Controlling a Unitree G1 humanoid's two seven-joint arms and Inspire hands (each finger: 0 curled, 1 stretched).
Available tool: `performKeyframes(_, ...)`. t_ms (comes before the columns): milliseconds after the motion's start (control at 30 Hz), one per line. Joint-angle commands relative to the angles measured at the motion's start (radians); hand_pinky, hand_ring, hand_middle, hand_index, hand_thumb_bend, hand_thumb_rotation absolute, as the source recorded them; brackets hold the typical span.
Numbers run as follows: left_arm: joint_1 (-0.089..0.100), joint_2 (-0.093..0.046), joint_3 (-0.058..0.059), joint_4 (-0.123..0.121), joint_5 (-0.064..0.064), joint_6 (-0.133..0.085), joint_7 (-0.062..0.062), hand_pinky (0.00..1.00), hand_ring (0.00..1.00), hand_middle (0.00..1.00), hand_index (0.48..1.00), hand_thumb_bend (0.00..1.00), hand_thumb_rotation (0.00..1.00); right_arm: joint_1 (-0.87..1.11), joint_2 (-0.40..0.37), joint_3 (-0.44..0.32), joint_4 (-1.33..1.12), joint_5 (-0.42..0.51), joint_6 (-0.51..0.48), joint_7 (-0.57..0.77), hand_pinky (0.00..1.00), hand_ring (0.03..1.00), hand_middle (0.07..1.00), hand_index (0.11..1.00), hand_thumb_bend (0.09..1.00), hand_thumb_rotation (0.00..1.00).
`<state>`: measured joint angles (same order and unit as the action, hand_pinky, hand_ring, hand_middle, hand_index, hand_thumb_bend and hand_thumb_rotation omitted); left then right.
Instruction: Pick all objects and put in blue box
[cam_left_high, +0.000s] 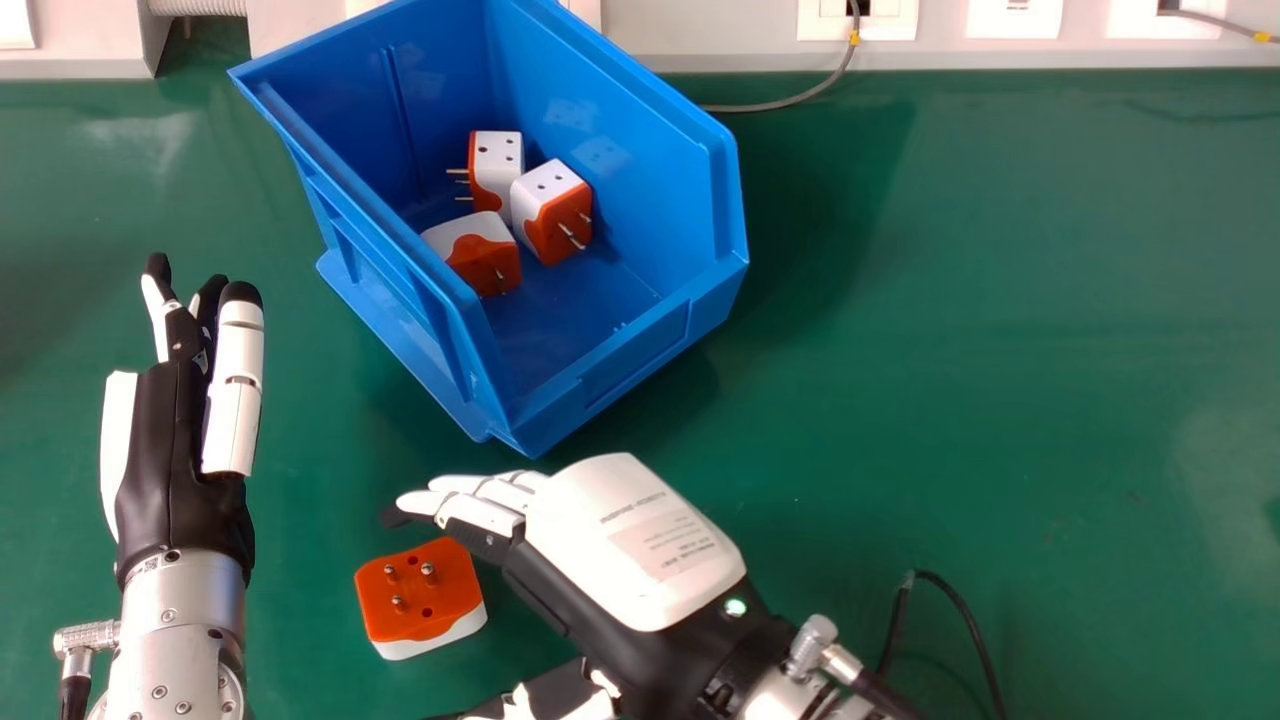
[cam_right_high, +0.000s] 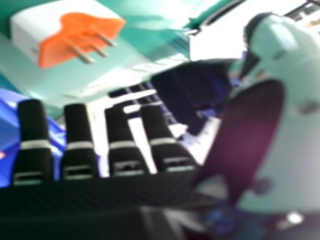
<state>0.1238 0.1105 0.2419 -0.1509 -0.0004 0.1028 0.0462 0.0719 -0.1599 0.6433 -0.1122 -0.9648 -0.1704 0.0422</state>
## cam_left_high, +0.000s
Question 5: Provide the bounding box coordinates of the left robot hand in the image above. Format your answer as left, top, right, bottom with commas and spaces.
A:
99, 253, 266, 589

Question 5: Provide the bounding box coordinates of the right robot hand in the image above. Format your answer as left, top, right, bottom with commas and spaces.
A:
380, 453, 801, 720

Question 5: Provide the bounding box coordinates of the white-and-orange plug adapter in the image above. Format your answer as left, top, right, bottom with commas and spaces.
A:
420, 211, 524, 298
446, 130, 526, 227
509, 158, 595, 268
354, 537, 489, 662

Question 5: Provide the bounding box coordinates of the blue plastic bin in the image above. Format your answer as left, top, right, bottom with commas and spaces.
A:
228, 0, 751, 460

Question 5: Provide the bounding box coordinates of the grey power cable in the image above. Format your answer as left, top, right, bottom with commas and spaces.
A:
700, 0, 863, 114

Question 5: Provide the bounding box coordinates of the grey cable with yellow tag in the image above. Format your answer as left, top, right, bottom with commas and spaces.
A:
1158, 0, 1280, 45

